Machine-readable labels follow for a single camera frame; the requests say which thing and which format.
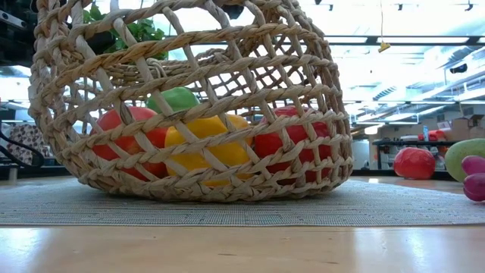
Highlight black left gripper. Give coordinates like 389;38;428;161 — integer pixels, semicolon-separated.
0;0;38;66

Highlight green apple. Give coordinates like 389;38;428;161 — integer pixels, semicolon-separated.
145;86;201;115

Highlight red tomato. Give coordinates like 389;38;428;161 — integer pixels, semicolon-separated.
89;105;170;182

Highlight bright red apple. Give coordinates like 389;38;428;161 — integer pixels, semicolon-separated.
252;105;334;184

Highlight yellow bell pepper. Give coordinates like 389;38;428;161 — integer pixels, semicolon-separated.
164;113;254;187

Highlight woven wicker basket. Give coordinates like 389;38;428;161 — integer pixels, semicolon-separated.
28;0;355;203

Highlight green potted plant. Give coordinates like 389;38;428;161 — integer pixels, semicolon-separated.
67;2;170;60

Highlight patterned fabric item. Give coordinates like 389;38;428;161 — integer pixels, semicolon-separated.
5;123;52;166

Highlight black framed ceiling light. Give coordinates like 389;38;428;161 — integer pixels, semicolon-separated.
166;35;485;47

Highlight yellow hanging tag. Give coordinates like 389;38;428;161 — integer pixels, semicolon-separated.
377;0;391;54

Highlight white bin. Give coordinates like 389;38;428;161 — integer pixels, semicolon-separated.
351;139;371;171

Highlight grey woven placemat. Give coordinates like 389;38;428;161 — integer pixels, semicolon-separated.
0;174;485;228

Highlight black bin shelf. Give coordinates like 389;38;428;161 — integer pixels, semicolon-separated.
372;139;462;171

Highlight red background object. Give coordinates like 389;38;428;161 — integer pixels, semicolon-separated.
418;130;447;142

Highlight cardboard box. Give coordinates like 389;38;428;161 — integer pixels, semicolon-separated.
469;113;485;140
449;117;473;141

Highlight green pear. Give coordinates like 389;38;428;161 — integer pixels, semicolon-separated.
444;137;485;183

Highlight purple grape bunch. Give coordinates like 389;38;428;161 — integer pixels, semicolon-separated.
461;154;485;203

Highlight black curved cable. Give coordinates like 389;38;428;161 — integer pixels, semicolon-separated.
0;130;45;169

